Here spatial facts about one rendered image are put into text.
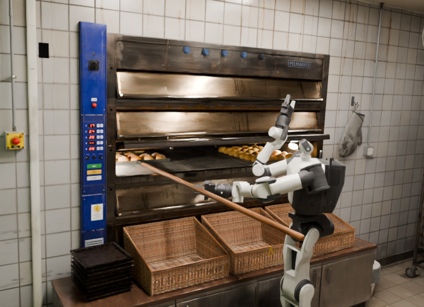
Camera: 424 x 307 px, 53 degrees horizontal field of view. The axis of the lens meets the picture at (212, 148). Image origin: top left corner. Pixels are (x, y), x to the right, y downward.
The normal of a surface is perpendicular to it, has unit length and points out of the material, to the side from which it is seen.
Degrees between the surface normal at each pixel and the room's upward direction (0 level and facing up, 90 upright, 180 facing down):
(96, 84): 90
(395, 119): 90
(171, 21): 90
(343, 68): 90
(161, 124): 70
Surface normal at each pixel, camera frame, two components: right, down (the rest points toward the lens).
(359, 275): 0.49, 0.18
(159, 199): 0.50, -0.20
